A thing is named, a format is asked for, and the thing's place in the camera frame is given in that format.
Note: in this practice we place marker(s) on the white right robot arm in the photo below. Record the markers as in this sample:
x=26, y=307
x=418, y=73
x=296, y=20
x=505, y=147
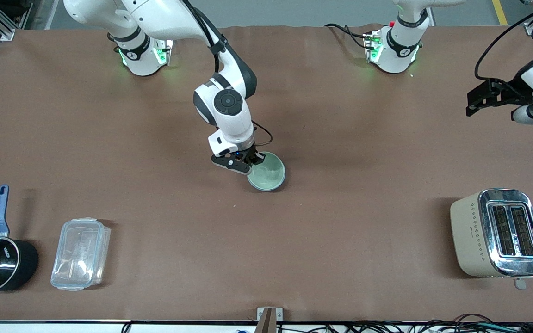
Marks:
x=229, y=106

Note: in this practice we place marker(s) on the clear plastic food container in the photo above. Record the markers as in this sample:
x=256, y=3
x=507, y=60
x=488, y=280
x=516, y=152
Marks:
x=80, y=254

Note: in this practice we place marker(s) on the beige and chrome toaster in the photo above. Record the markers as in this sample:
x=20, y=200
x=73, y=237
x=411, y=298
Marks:
x=472, y=240

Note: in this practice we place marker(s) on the brown table mat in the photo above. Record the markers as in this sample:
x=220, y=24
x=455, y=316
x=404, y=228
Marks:
x=340, y=222

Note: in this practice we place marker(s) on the green-lit base connector box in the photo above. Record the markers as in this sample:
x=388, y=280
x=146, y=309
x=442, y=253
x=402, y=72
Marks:
x=163, y=50
x=372, y=46

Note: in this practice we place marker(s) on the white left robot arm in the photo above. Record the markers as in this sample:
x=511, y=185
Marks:
x=400, y=46

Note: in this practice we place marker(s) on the green bowl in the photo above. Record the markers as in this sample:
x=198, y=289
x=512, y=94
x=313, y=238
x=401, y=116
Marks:
x=269, y=175

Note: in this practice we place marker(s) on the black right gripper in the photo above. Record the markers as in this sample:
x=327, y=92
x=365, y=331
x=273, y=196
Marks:
x=249, y=154

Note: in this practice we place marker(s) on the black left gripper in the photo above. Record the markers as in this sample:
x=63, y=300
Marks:
x=512, y=91

